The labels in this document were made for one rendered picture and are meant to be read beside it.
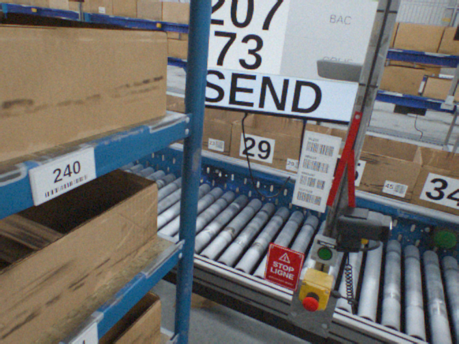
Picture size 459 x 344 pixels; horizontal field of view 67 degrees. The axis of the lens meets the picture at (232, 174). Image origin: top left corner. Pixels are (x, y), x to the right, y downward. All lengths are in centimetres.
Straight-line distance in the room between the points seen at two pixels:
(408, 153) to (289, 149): 56
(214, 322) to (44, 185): 176
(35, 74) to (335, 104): 74
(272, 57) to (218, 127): 77
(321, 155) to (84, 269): 60
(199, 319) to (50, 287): 163
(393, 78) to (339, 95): 478
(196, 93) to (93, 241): 22
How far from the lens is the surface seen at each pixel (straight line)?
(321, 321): 109
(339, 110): 94
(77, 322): 45
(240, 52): 91
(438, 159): 178
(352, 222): 84
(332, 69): 92
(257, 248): 125
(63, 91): 35
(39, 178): 30
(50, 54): 34
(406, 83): 570
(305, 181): 89
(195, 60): 46
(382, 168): 148
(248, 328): 201
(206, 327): 198
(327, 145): 85
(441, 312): 125
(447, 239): 151
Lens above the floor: 146
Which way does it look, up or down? 23 degrees down
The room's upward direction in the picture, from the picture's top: 6 degrees clockwise
